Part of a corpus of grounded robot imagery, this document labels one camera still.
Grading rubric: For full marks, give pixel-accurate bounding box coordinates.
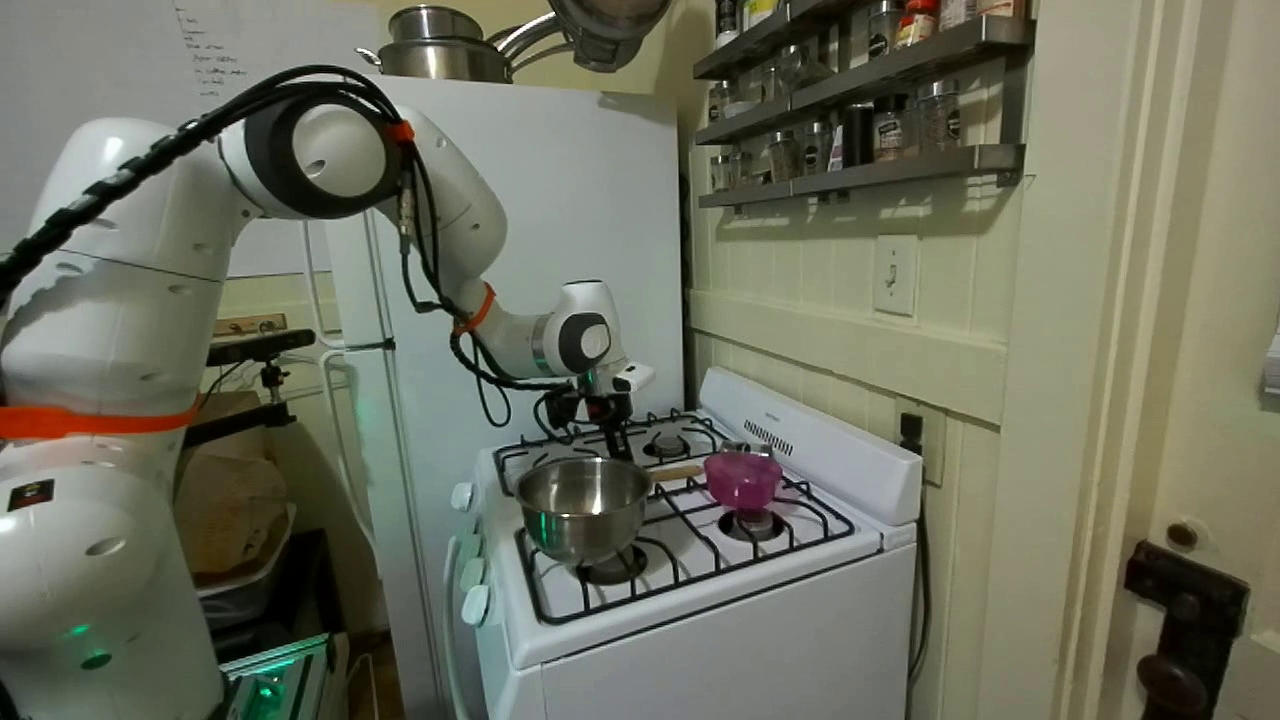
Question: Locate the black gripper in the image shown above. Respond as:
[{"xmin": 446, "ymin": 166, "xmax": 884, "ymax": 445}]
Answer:
[{"xmin": 537, "ymin": 377, "xmax": 637, "ymax": 465}]

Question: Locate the stainless steel bowl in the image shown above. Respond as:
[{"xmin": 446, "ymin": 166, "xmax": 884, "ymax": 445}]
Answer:
[{"xmin": 518, "ymin": 450, "xmax": 657, "ymax": 573}]

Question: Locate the pink plastic bowl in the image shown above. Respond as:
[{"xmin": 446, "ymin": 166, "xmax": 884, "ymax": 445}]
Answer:
[{"xmin": 701, "ymin": 448, "xmax": 788, "ymax": 515}]

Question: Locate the black stove grate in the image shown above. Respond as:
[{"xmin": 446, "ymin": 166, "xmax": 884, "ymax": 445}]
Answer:
[
  {"xmin": 491, "ymin": 406, "xmax": 735, "ymax": 499},
  {"xmin": 518, "ymin": 477, "xmax": 862, "ymax": 627}
]

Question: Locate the round stove burner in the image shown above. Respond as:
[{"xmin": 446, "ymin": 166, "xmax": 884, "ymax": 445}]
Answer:
[
  {"xmin": 575, "ymin": 547, "xmax": 651, "ymax": 589},
  {"xmin": 637, "ymin": 429, "xmax": 701, "ymax": 465},
  {"xmin": 717, "ymin": 503, "xmax": 791, "ymax": 542}
]

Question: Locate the white refrigerator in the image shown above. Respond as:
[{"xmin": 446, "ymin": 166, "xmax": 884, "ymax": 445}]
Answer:
[{"xmin": 301, "ymin": 73, "xmax": 694, "ymax": 720}]

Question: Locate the white gas stove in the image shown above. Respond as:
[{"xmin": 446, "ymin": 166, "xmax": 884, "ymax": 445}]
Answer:
[{"xmin": 442, "ymin": 364, "xmax": 927, "ymax": 720}]

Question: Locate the brown woven basket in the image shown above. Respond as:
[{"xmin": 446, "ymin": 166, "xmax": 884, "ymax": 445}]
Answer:
[{"xmin": 174, "ymin": 436, "xmax": 301, "ymax": 589}]

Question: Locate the wide steel pot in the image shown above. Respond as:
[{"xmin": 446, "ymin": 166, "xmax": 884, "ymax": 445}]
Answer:
[{"xmin": 374, "ymin": 36, "xmax": 522, "ymax": 88}]

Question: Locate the green lit control box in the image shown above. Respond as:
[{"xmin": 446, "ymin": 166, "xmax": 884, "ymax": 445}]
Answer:
[{"xmin": 212, "ymin": 632, "xmax": 350, "ymax": 720}]

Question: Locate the small steel pot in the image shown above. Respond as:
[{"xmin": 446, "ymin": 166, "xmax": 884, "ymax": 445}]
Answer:
[{"xmin": 384, "ymin": 0, "xmax": 488, "ymax": 49}]

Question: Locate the black door lock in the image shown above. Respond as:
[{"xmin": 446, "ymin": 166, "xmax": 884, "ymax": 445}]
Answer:
[{"xmin": 1119, "ymin": 521, "xmax": 1256, "ymax": 720}]

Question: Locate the wrist mounted camera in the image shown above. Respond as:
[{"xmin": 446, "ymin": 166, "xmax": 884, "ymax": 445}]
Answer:
[{"xmin": 610, "ymin": 354, "xmax": 657, "ymax": 401}]

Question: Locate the black wall outlet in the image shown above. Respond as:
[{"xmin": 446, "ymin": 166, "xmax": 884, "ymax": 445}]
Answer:
[{"xmin": 895, "ymin": 406, "xmax": 937, "ymax": 688}]

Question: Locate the cream wall switch plate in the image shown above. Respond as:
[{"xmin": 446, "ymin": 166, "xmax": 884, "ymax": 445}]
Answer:
[{"xmin": 871, "ymin": 233, "xmax": 920, "ymax": 320}]

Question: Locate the black stereo camera on stand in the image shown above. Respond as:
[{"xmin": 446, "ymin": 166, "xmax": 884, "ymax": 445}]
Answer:
[{"xmin": 176, "ymin": 324, "xmax": 323, "ymax": 450}]

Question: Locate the grey wall spice rack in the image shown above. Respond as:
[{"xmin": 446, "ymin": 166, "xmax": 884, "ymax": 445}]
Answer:
[{"xmin": 694, "ymin": 0, "xmax": 1039, "ymax": 212}]

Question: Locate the steel pan with handle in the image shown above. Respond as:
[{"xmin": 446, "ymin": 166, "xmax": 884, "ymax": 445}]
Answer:
[{"xmin": 488, "ymin": 0, "xmax": 677, "ymax": 74}]

